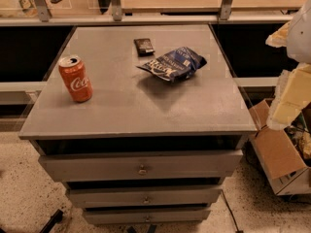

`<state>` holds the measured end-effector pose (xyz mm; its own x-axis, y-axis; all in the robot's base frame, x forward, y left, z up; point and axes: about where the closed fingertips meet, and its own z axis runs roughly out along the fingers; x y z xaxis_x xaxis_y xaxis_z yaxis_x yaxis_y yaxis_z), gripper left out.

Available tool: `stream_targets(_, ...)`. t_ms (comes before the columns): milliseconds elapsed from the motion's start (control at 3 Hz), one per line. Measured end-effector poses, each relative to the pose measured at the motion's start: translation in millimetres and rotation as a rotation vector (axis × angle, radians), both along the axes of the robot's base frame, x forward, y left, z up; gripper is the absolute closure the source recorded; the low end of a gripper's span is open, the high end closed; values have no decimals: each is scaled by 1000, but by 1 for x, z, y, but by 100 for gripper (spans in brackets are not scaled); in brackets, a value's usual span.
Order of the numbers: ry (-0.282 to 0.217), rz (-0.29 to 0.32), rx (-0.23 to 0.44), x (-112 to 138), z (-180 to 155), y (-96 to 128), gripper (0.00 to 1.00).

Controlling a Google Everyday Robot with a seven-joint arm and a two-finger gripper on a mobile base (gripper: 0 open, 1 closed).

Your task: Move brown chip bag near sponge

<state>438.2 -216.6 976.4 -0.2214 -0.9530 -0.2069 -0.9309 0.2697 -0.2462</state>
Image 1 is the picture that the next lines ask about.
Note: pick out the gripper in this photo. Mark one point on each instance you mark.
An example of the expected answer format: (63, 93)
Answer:
(300, 38)

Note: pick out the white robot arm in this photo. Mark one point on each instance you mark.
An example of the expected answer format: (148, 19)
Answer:
(295, 36)

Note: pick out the blue chip bag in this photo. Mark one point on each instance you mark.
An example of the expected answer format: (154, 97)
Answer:
(180, 63)

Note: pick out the cardboard box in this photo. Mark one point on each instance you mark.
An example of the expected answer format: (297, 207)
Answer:
(283, 166)

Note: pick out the grey drawer cabinet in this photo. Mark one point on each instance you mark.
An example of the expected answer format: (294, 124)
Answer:
(133, 111)

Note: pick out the small dark brown packet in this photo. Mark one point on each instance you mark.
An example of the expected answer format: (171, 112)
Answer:
(144, 46)

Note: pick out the middle grey drawer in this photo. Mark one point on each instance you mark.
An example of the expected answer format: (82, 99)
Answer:
(144, 196)

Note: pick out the grey drawer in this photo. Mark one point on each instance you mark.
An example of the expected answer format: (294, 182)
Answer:
(144, 196)
(151, 215)
(141, 165)

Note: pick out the top grey drawer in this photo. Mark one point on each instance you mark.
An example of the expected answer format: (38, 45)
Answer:
(141, 165)

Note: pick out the orange Coca-Cola can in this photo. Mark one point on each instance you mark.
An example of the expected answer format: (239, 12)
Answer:
(73, 72)

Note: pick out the bottom grey drawer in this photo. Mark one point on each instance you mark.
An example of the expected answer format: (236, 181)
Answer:
(151, 215)

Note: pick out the black stand leg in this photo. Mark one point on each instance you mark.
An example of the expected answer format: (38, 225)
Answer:
(53, 221)

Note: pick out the metal railing frame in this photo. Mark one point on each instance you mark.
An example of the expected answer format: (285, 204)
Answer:
(91, 12)

